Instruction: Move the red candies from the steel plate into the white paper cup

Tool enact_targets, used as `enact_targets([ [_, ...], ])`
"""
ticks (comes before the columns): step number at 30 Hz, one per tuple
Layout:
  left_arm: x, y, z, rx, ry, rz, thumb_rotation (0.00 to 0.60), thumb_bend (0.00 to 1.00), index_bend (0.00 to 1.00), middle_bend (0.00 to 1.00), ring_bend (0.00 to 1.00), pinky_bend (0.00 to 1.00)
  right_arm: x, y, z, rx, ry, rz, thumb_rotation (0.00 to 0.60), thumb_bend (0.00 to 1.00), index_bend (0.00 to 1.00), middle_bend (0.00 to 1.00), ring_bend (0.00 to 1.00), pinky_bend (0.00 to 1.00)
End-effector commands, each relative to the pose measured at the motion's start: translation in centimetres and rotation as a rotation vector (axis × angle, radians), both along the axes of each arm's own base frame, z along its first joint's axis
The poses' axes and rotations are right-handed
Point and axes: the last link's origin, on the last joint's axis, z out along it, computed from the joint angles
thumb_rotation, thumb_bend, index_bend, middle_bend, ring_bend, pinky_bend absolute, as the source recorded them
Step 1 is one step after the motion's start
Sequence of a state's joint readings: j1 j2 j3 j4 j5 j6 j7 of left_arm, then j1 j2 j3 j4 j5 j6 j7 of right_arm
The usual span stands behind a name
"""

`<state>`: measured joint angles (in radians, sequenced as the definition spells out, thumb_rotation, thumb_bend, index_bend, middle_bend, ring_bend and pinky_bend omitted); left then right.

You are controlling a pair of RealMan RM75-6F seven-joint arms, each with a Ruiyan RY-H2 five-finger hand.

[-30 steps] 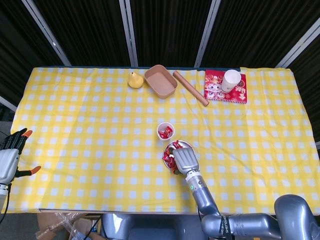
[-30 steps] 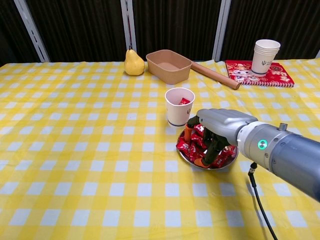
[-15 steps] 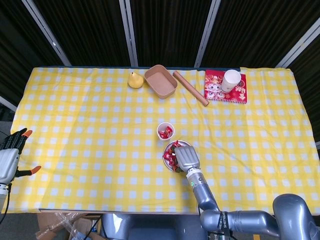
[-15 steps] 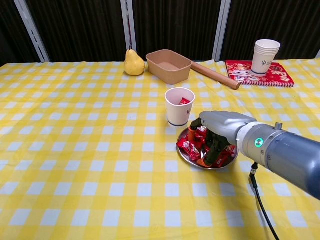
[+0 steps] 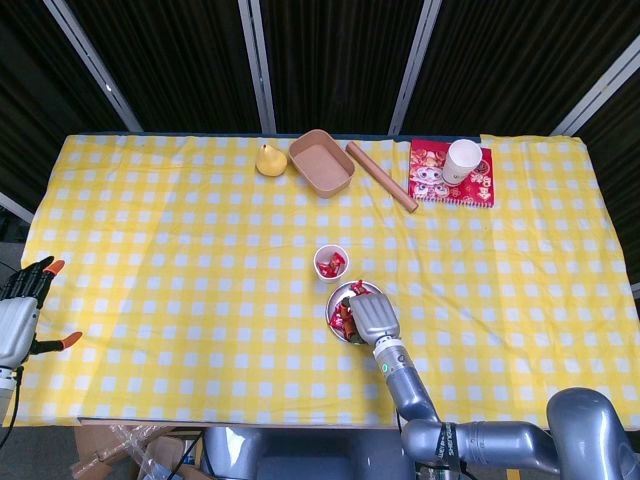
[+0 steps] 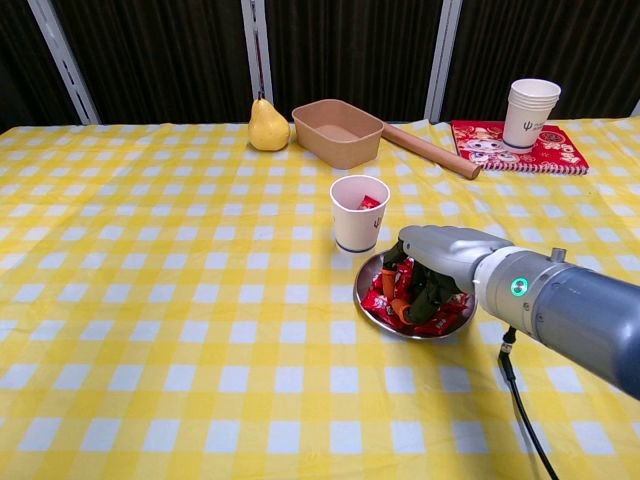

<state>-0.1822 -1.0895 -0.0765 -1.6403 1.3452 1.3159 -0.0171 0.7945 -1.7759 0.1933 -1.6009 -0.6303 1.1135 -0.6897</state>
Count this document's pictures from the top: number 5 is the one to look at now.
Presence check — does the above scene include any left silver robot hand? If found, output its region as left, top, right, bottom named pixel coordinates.
left=0, top=255, right=84, bottom=371

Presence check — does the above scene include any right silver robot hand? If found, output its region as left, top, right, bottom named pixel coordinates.
left=348, top=292, right=401, bottom=347

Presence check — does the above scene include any yellow pear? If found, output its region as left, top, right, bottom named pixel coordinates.
left=255, top=143, right=289, bottom=178

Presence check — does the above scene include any red spiral notebook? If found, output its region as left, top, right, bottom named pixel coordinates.
left=407, top=138, right=496, bottom=210

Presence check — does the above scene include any grey robot torso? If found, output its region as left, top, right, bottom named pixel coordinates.
left=202, top=426, right=416, bottom=480

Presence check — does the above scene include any silver metal frame post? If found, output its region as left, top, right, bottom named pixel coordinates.
left=551, top=34, right=640, bottom=137
left=0, top=191, right=36, bottom=225
left=237, top=0, right=278, bottom=135
left=42, top=0, right=144, bottom=134
left=388, top=0, right=444, bottom=136

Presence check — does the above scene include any brown paper food box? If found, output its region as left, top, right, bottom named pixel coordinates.
left=288, top=128, right=357, bottom=200

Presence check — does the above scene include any white paper cup stack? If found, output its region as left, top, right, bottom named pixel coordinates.
left=441, top=139, right=484, bottom=186

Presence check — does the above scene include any single white paper cup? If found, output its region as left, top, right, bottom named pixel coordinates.
left=313, top=243, right=350, bottom=285

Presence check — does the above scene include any clear plastic wrap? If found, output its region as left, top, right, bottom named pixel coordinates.
left=102, top=424, right=181, bottom=480

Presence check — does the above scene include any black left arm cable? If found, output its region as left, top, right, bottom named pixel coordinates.
left=0, top=364, right=24, bottom=446

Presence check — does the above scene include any black pleated curtain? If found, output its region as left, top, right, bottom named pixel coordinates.
left=0, top=0, right=640, bottom=301

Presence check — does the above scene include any round steel plate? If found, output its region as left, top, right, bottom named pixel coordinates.
left=325, top=280, right=386, bottom=346

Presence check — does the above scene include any brown cardboard box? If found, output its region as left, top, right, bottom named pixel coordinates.
left=69, top=424, right=206, bottom=480

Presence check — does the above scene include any black printed arm strap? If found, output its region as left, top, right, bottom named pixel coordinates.
left=437, top=422, right=459, bottom=474

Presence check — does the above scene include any yellow white checkered tablecloth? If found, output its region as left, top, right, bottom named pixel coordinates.
left=10, top=132, right=639, bottom=429

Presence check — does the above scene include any brown cardboard tube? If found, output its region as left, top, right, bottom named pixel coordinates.
left=346, top=141, right=420, bottom=215

